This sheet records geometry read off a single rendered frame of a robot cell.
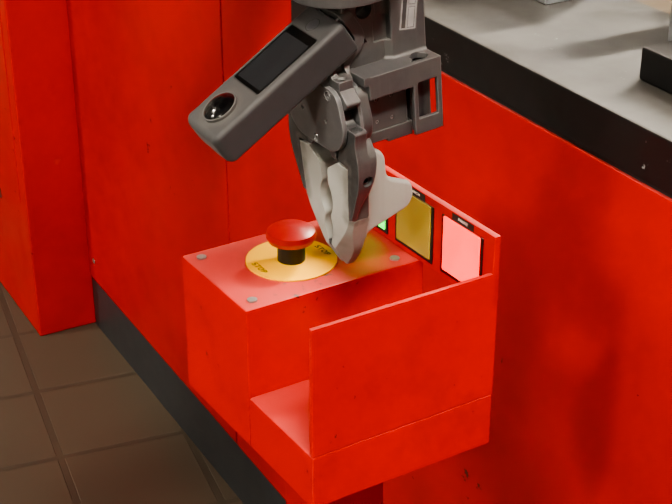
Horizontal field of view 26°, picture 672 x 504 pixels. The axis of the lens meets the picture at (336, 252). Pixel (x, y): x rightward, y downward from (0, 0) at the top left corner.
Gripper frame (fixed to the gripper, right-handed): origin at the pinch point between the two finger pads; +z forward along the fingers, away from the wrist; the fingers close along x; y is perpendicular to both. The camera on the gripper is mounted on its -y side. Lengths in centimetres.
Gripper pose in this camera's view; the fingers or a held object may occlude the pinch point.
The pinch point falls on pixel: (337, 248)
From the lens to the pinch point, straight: 103.3
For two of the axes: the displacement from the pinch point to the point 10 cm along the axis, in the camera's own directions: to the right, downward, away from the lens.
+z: 0.7, 8.7, 4.9
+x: -5.3, -3.9, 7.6
